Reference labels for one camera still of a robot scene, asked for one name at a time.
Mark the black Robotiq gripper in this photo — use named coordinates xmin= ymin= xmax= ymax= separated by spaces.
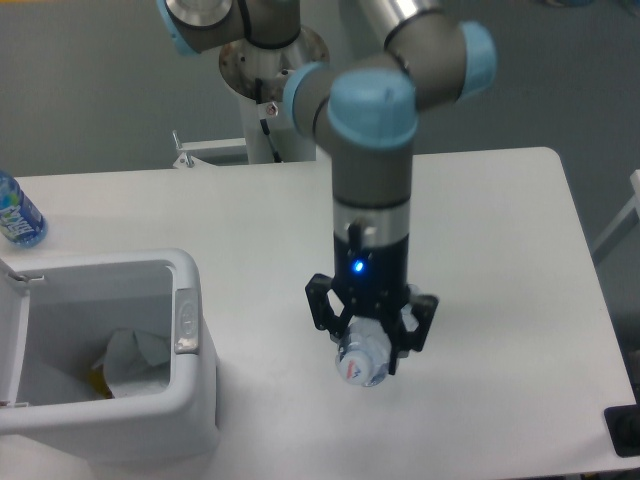
xmin=305 ymin=236 xmax=439 ymax=375

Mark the crushed clear plastic bottle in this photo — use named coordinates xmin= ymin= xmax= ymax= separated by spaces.
xmin=336 ymin=284 xmax=423 ymax=387

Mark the white paper trash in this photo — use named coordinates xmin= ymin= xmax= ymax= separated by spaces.
xmin=103 ymin=329 xmax=171 ymax=399

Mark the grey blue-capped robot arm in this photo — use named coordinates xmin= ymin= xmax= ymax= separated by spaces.
xmin=157 ymin=1 xmax=497 ymax=386

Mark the yellow trash in can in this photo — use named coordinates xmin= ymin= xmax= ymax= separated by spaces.
xmin=87 ymin=366 xmax=113 ymax=399

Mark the white plastic trash can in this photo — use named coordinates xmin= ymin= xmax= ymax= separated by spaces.
xmin=1 ymin=249 xmax=219 ymax=463

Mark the black clamp at table edge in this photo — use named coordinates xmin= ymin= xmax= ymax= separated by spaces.
xmin=604 ymin=404 xmax=639 ymax=458

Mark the blue labelled water bottle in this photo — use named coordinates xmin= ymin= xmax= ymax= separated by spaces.
xmin=1 ymin=171 xmax=48 ymax=248

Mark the white pedestal base frame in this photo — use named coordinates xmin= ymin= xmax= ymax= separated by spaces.
xmin=171 ymin=127 xmax=331 ymax=170

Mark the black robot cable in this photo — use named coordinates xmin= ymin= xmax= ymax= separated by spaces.
xmin=253 ymin=77 xmax=284 ymax=164

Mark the white frame at right edge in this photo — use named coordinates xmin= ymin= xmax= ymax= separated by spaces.
xmin=591 ymin=170 xmax=639 ymax=265

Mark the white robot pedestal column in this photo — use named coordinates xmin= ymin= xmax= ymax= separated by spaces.
xmin=219 ymin=26 xmax=329 ymax=136

